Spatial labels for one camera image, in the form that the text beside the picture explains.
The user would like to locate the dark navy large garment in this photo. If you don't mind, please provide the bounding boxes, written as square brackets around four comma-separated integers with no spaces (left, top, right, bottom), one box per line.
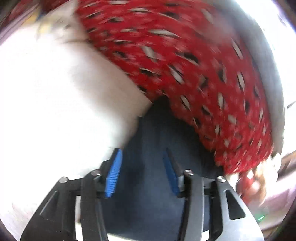
[102,96,223,240]

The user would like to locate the grey pillow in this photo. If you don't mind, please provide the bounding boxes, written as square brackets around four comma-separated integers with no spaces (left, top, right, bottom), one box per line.
[208,1,286,155]

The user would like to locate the red penguin print blanket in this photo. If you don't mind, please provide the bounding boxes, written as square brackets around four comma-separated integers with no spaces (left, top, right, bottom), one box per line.
[41,0,275,176]

